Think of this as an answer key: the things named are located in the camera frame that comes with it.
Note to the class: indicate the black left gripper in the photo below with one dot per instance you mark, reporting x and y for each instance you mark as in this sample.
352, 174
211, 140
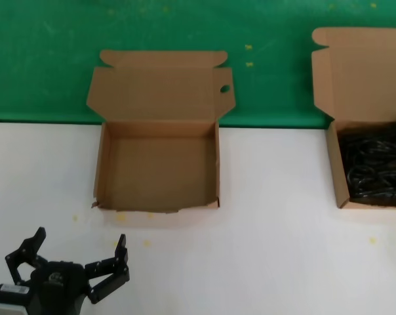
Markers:
58, 288

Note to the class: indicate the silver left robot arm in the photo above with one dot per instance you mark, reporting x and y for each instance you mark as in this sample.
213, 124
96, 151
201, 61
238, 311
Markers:
8, 303

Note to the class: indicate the cardboard box with torn edge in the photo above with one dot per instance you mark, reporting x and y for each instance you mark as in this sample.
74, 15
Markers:
158, 164

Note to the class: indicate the open brown cardboard box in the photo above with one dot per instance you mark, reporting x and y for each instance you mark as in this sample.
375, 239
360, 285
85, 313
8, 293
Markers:
365, 82

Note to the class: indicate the green table mat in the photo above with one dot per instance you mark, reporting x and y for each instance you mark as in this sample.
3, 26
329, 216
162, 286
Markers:
37, 65

